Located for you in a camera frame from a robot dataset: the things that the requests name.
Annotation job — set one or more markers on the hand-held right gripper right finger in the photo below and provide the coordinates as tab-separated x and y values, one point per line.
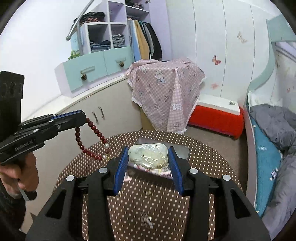
176	171

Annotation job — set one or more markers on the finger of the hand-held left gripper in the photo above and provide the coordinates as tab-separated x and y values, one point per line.
67	114
69	122

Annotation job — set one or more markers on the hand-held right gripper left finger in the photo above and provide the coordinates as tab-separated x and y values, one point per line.
121	171

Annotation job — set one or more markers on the grey rectangular box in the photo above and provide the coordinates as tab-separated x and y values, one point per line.
180	151

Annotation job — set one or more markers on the pale jade pendant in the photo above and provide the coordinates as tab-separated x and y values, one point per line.
148	154

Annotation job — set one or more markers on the person's left forearm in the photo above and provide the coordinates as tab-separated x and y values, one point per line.
9	220

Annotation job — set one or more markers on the person's left hand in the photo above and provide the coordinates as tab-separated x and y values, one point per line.
20	171

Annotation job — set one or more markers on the pink butterfly charm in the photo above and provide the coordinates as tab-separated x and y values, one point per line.
128	178

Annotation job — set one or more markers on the polka dot round table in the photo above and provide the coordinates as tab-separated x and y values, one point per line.
166	208

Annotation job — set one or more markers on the pine cone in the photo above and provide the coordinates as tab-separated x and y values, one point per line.
121	64
84	77

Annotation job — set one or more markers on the beige low cabinet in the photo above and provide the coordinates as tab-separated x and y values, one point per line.
111	97

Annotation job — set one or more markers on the wide teal drawer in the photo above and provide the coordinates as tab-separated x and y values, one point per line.
78	67

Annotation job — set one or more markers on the green plant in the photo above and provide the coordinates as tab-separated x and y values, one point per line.
74	55

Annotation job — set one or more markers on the red storage box white lid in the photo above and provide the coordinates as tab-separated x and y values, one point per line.
215	120

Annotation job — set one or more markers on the pink checked bear cloth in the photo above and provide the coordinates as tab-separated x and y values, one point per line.
166	97

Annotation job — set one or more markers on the narrow teal drawer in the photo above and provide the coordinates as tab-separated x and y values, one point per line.
115	55

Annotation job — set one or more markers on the folded blue jeans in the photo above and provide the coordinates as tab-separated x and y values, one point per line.
99	45

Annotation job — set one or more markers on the blue bed sheet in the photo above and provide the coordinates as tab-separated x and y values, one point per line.
263	162

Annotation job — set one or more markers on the grey metal handrail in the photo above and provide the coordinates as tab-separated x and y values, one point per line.
76	25

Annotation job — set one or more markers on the folded grey clothes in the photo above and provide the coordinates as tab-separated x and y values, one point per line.
118	40

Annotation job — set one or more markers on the pink flower sticker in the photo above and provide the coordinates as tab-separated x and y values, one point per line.
214	85

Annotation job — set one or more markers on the light blue hanging garment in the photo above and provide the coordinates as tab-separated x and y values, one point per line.
135	41

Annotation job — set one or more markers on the pile of dark clothes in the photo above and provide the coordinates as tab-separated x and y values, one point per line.
92	16

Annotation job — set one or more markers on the yellow hanging garment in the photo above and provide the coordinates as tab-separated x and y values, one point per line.
143	41

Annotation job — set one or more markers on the grey duvet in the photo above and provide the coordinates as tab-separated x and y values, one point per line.
277	125

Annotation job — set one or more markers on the dark hanging jackets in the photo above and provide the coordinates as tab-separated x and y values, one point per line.
155	41

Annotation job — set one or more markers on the red butterfly sticker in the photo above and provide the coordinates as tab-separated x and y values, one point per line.
216	60

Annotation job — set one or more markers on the dark folded clothes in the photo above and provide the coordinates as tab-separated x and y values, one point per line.
134	2

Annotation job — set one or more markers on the white wardrobe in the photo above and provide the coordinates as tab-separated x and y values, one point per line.
208	34

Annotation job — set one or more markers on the pale yellow butterfly sticker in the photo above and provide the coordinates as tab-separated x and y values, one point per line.
241	37

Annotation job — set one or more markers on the light green bunk bed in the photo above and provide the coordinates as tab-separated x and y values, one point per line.
279	27

